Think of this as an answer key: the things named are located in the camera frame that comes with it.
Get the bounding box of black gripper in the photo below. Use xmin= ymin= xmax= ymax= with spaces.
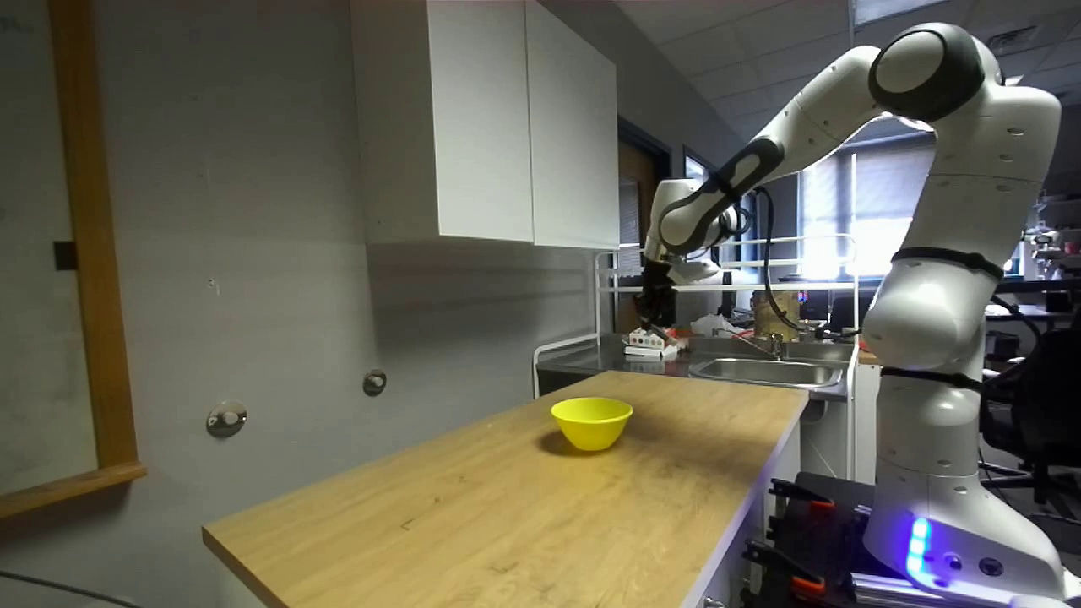
xmin=640 ymin=255 xmax=683 ymax=329

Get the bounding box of yellow plastic bowl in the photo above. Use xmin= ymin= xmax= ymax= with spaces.
xmin=548 ymin=395 xmax=640 ymax=456

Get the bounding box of red white package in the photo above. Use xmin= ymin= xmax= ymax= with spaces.
xmin=623 ymin=322 xmax=694 ymax=365

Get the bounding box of white tubular rack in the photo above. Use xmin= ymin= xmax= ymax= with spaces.
xmin=531 ymin=238 xmax=864 ymax=398

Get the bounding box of brown paper bag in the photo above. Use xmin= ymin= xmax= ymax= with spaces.
xmin=749 ymin=289 xmax=804 ymax=344

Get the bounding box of window with blinds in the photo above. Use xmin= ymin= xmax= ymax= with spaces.
xmin=787 ymin=139 xmax=939 ymax=283

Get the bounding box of black clamp with red tips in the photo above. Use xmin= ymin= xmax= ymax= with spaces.
xmin=744 ymin=476 xmax=872 ymax=608

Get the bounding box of black office chair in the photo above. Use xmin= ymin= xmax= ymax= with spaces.
xmin=975 ymin=292 xmax=1081 ymax=517

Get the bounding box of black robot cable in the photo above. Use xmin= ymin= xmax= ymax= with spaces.
xmin=747 ymin=181 xmax=819 ymax=336

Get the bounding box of white wall cabinet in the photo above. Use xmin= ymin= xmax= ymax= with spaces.
xmin=347 ymin=0 xmax=623 ymax=253

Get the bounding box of wooden frame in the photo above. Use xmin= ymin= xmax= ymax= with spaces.
xmin=0 ymin=0 xmax=150 ymax=528

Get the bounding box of grey cable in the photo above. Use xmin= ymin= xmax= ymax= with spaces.
xmin=0 ymin=566 xmax=141 ymax=608

